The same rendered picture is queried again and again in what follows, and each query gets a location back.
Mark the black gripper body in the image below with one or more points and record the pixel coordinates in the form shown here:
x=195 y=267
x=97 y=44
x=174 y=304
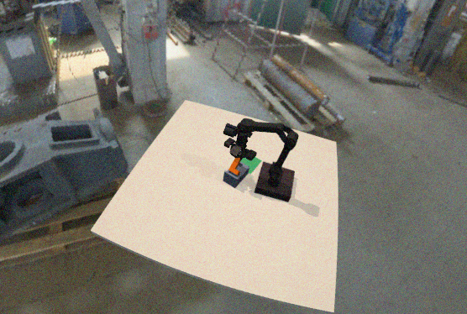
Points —
x=249 y=154

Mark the orange l-shaped part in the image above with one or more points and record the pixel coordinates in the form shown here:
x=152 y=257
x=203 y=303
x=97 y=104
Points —
x=234 y=166

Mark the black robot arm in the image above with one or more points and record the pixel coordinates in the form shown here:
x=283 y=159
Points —
x=244 y=130

